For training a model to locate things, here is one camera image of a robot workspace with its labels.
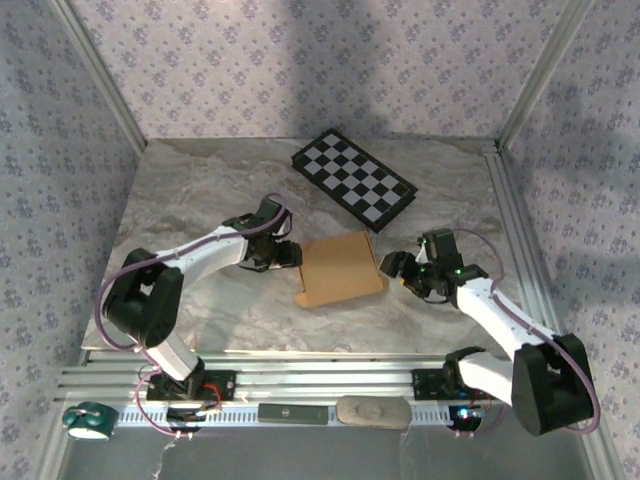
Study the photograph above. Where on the brown cardboard paper box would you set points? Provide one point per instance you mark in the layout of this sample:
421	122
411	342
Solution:
340	270

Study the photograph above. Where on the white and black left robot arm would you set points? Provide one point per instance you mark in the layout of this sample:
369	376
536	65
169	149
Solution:
210	250

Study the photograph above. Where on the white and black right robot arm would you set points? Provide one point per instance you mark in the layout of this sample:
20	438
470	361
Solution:
500	320

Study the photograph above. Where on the black and white checkerboard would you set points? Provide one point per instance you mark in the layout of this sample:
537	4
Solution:
355	180

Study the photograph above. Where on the grey oval metal plate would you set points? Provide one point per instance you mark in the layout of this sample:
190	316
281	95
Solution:
374	412

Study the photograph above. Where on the black rectangular flat device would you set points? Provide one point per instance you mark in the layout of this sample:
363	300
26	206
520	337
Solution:
293	414

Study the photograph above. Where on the black controller board with LED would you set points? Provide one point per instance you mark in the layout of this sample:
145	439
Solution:
465	421

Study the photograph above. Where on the green tape roll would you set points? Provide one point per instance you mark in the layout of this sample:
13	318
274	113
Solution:
90	422

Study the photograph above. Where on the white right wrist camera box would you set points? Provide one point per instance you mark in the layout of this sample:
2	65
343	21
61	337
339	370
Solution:
419	254

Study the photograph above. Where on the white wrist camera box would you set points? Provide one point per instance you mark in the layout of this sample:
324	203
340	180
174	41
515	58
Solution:
419	254
286	225

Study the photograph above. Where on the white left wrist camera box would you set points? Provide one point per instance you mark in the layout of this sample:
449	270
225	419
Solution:
286	225

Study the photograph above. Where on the aluminium side rail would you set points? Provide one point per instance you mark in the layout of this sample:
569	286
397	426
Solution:
520	235

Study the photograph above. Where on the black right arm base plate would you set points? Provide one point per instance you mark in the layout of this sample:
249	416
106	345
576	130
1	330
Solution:
425	385

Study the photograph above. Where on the long aluminium base rail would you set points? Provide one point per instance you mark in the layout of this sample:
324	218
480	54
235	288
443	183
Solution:
325	380

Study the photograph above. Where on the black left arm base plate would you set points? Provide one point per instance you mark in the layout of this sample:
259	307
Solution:
227	385

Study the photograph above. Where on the aluminium corner post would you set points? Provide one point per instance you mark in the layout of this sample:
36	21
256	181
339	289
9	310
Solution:
545	65
105	80

